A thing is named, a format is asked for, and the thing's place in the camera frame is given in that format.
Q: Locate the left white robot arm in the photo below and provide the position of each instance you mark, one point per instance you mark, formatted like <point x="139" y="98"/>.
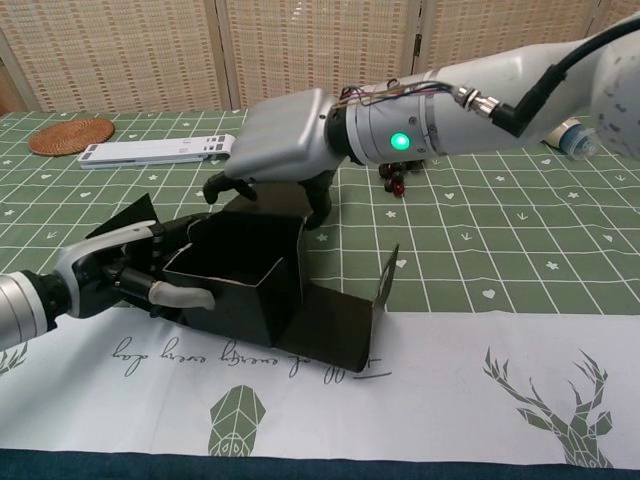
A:
<point x="25" y="310"/>

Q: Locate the dark red grape bunch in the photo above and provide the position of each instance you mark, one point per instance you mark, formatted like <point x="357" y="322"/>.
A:
<point x="395" y="187"/>

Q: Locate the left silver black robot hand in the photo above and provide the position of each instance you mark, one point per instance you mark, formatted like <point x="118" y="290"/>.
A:
<point x="100" y="250"/>

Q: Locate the white rectangular device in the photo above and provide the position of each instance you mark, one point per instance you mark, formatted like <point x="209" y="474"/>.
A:
<point x="150" y="150"/>

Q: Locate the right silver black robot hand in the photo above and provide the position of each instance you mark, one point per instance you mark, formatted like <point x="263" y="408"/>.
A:
<point x="280" y="140"/>

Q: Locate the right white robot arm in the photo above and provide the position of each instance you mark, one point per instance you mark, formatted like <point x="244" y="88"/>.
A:
<point x="500" y="100"/>

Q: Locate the black cardboard box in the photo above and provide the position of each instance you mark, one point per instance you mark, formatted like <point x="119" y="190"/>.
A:
<point x="235" y="310"/>

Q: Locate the green checked tablecloth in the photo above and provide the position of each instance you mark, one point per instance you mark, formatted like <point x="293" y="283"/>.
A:
<point x="450" y="350"/>

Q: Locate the round woven rattan coaster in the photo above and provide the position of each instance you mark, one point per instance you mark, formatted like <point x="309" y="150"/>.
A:
<point x="70" y="137"/>

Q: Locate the bamboo folding screen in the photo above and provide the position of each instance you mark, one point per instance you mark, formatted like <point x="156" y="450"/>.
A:
<point x="300" y="50"/>

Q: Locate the mayonnaise squeeze bottle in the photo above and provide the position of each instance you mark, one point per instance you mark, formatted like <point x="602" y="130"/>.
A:
<point x="575" y="140"/>

